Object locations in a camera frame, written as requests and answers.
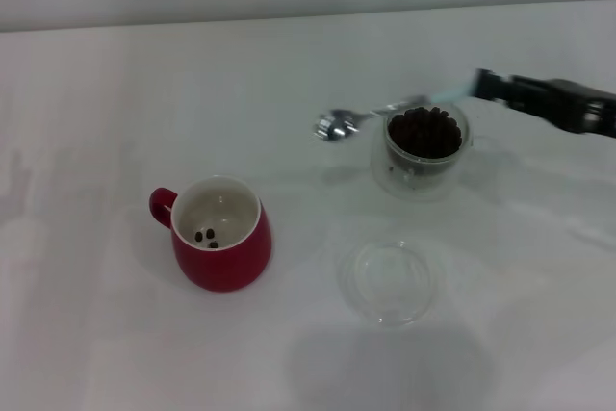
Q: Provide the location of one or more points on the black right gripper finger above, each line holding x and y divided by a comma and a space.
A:
544, 95

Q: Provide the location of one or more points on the red ceramic mug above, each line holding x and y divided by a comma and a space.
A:
226, 266

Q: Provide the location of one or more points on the coffee beans heap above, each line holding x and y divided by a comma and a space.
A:
423, 134

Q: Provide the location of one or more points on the clear glass saucer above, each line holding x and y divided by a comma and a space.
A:
390, 286

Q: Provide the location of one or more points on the double-wall glass cup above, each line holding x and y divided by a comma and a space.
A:
385, 177

